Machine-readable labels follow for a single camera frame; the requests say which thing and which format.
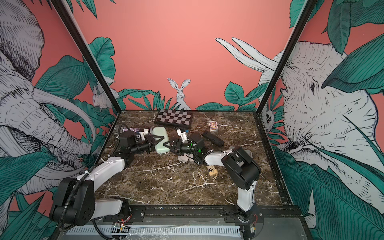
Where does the grey umbrella case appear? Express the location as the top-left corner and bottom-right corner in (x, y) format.
(228, 146), (253, 158)
(150, 127), (170, 155)

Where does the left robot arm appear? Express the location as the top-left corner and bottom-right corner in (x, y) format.
(49, 130), (168, 232)

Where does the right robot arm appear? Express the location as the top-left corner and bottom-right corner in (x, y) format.
(163, 133), (261, 223)

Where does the middle open white umbrella case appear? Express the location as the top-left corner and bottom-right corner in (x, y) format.
(178, 154), (194, 163)

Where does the black folded umbrella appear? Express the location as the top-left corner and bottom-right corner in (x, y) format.
(202, 131), (225, 147)

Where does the beige folded umbrella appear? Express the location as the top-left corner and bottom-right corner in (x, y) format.
(207, 165), (218, 181)

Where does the playing card box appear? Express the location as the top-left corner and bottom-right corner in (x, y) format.
(209, 121), (219, 132)

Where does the folding chessboard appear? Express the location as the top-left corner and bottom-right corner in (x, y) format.
(154, 110), (193, 129)

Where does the glitter purple microphone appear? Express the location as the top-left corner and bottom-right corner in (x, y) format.
(117, 125), (145, 134)

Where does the white slotted cable duct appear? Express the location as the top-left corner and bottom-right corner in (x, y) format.
(65, 224), (242, 238)

